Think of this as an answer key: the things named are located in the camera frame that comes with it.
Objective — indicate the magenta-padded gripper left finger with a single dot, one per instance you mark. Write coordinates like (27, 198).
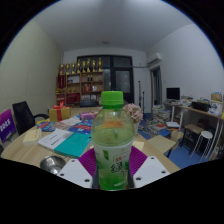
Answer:
(76, 171)

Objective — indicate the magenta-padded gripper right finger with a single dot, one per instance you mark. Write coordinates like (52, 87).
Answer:
(150, 170)

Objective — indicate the green tea bottle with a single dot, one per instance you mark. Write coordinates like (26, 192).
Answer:
(113, 143)

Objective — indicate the small steel cup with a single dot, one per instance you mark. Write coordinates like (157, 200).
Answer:
(52, 164)

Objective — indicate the teal book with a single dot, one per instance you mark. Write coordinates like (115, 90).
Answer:
(73, 145)

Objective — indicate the large cream notebook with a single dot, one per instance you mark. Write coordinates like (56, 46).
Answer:
(138, 145)

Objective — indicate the white booklet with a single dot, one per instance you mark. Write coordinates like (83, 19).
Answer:
(55, 138)

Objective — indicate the blue colourful book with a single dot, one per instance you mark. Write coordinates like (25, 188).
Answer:
(81, 127)

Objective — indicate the small cream notebook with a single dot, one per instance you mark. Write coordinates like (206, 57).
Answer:
(32, 136)

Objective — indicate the pink box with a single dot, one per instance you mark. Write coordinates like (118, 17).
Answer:
(88, 115)

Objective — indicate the yellow gift box red ribbon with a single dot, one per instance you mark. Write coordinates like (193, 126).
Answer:
(60, 113)

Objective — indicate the pink flower bouquet in vase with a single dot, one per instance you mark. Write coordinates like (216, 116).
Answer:
(134, 111)

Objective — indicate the white round stool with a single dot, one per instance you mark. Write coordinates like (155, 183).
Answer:
(204, 136)

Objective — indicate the black office chair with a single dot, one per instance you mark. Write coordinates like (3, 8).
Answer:
(23, 115)

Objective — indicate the wooden side desk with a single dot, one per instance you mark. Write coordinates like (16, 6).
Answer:
(203, 111)

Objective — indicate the black computer monitor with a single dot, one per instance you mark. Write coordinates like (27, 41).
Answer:
(173, 93)

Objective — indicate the purple sign board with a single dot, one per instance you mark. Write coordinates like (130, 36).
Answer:
(6, 126)

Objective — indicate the wooden shelf unit with trophies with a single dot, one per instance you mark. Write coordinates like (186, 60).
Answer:
(80, 85)

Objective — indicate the dark glass door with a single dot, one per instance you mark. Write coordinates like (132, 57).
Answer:
(121, 76)

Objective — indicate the white wall air conditioner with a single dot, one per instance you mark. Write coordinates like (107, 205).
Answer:
(154, 59)

